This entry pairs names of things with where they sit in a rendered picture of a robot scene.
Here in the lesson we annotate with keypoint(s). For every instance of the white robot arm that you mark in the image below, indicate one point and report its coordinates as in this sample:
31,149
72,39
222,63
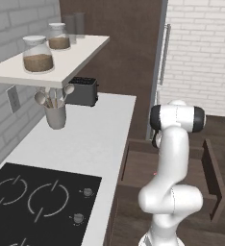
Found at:
170,179

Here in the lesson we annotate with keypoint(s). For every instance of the glass jar with brown grains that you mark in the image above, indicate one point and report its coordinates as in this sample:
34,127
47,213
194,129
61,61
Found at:
38,54
58,36

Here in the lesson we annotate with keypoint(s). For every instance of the grey wall socket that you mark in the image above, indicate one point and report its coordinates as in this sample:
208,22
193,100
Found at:
13,98

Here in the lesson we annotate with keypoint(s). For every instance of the grey tall canister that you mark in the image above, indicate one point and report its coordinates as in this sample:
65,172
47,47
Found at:
79,24
69,27

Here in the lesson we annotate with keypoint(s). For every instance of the black hob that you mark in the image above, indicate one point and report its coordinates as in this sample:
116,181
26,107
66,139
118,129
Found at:
31,205

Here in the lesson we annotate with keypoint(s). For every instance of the dark grey toaster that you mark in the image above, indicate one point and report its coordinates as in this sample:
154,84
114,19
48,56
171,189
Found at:
82,91

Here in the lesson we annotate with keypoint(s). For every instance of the grey hob knob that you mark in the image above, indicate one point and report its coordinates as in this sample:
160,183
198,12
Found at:
78,218
87,191

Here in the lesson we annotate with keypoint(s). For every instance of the dark brown tall cupboard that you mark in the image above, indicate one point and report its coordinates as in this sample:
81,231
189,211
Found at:
117,48

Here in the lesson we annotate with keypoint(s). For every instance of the white utensil pot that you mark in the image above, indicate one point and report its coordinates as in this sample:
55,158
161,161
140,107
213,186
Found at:
55,116

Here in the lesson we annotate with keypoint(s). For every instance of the dark brown open drawer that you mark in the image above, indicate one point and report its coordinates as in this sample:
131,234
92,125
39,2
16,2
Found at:
210,173

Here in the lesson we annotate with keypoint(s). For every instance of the white wall shelf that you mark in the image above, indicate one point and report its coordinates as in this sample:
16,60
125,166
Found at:
53,62

